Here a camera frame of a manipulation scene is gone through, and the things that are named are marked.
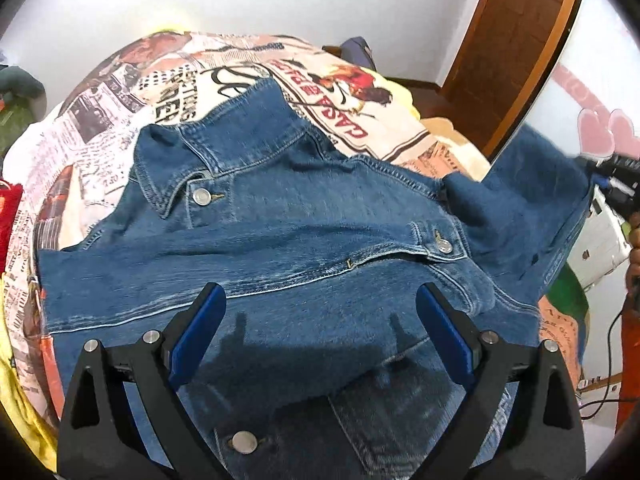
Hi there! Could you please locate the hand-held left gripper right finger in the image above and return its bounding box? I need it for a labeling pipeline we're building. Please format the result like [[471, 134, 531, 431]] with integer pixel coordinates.
[[415, 282, 587, 480]]

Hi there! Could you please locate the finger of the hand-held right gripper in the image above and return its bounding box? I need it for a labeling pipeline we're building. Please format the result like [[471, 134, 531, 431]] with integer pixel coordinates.
[[591, 160, 618, 197]]

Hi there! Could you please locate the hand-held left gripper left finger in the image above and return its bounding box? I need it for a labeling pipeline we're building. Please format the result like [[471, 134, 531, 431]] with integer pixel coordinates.
[[59, 283, 236, 480]]

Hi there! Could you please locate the blue denim jacket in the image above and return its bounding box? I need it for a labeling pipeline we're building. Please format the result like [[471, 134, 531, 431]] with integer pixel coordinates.
[[35, 77, 598, 480]]

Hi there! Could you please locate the person's right forearm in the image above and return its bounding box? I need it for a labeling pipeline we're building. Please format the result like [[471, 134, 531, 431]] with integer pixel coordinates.
[[616, 305, 640, 433]]

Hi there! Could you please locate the person's right hand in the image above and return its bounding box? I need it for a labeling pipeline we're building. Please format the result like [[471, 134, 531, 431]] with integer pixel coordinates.
[[628, 225, 640, 291]]

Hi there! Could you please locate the brown wooden door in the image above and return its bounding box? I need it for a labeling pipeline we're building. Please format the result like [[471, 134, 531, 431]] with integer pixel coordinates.
[[440, 0, 587, 161]]

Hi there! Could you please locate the red cloth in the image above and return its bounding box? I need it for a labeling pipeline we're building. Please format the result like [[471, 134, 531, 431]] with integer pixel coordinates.
[[0, 179, 25, 263]]

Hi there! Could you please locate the newspaper print blanket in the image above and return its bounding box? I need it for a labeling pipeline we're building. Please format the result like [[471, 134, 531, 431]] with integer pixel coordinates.
[[5, 30, 588, 411]]

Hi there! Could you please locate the green cloth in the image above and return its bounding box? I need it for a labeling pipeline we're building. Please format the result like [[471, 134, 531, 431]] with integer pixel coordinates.
[[0, 95, 38, 158]]

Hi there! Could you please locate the grey cloth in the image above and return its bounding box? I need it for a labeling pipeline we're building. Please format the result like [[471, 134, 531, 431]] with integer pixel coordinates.
[[0, 66, 47, 102]]

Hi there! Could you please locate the pink heart wall sticker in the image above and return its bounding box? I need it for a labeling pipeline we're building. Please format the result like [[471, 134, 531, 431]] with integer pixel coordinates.
[[575, 107, 640, 157]]

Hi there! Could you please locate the black cable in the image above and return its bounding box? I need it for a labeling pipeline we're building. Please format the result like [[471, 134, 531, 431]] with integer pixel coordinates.
[[577, 302, 628, 417]]

